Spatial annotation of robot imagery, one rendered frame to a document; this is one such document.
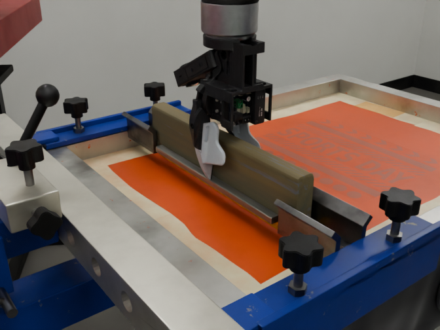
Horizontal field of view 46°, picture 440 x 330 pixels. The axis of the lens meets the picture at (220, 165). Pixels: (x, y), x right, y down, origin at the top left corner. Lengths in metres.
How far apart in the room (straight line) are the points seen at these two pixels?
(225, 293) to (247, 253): 0.13
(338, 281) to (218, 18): 0.35
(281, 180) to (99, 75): 2.31
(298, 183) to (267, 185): 0.06
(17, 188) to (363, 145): 0.66
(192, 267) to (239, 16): 0.31
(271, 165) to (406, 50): 4.18
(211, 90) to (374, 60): 3.81
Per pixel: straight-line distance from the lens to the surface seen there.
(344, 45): 4.12
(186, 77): 0.77
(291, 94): 1.22
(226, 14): 0.66
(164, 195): 0.81
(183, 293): 0.48
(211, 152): 0.73
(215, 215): 0.76
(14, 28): 1.68
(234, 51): 0.67
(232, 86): 0.69
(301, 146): 0.99
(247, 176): 0.71
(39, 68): 2.77
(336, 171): 0.91
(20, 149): 0.58
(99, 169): 0.92
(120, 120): 1.00
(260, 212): 0.69
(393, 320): 0.93
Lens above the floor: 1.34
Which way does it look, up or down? 25 degrees down
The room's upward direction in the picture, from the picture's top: straight up
